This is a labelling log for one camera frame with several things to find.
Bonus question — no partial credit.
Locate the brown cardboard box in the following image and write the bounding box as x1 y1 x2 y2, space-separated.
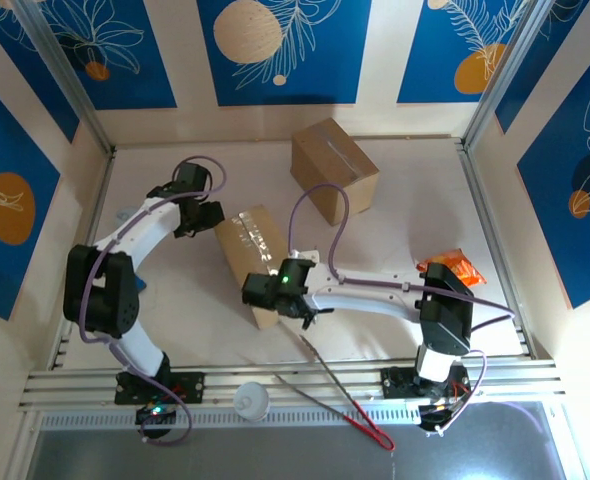
290 117 381 227
213 203 307 331

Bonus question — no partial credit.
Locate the white plastic cup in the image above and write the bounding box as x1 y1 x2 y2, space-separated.
232 381 271 422

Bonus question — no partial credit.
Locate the grey metal sheet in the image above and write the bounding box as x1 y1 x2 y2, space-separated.
22 399 584 480

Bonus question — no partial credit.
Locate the orange snack bag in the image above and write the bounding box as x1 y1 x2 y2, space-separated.
414 247 489 288

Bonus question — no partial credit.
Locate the black controller board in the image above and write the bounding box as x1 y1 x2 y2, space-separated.
133 402 178 441
417 387 472 440

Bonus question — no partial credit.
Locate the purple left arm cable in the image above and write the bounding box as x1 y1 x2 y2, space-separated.
77 155 226 447

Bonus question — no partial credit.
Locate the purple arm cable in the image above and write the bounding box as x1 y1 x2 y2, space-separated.
77 155 226 447
287 183 517 437

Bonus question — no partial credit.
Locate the metal tongs red handle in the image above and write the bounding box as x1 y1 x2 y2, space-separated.
272 333 397 453

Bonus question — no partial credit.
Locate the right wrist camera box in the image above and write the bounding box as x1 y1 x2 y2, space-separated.
286 250 322 267

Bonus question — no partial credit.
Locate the aluminium frame rail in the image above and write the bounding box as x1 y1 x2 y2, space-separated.
18 355 567 417

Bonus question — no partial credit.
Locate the aluminium side rail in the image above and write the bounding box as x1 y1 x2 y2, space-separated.
49 147 117 372
457 138 551 362

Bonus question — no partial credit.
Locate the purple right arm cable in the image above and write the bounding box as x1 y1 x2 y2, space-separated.
287 183 517 437

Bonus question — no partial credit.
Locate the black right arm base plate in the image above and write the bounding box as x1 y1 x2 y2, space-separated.
380 363 473 402

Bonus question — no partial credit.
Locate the white slotted cable duct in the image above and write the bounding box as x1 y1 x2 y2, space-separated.
38 403 562 432

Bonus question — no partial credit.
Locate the blue floral wall poster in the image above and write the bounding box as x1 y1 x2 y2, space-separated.
196 0 375 107
0 69 62 322
0 7 82 145
34 0 179 112
396 0 546 105
494 0 590 134
517 44 590 310

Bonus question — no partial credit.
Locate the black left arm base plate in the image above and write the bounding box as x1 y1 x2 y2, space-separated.
113 370 207 407

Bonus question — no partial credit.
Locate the aluminium corner post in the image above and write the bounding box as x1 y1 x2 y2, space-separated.
460 0 560 151
10 0 117 154

